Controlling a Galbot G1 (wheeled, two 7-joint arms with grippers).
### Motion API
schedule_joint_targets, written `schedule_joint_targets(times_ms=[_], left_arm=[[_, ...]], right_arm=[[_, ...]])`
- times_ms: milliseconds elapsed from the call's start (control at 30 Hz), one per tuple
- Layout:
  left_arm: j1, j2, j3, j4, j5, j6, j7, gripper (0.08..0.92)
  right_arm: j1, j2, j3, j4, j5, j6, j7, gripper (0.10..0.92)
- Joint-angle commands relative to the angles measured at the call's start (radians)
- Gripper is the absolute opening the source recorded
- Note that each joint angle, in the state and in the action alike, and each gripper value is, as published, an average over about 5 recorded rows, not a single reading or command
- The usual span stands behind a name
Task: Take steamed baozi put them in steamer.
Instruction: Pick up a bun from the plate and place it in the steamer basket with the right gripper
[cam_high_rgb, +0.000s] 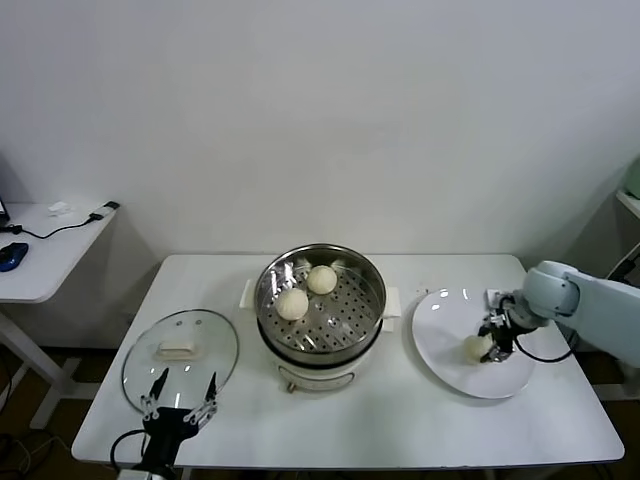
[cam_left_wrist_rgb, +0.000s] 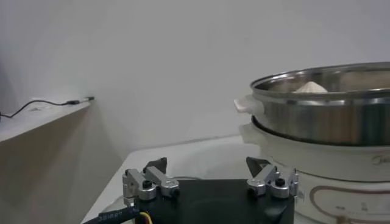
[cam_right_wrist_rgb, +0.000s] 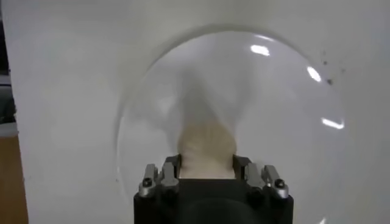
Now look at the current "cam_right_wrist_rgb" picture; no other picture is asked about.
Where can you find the white round plate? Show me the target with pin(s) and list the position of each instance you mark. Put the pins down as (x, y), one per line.
(274, 106)

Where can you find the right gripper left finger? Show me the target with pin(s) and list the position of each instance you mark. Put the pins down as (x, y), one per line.
(160, 182)

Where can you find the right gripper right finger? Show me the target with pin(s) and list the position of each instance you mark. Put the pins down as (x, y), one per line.
(262, 181)

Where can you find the white steamed baozi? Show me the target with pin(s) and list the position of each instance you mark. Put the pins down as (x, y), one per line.
(207, 149)

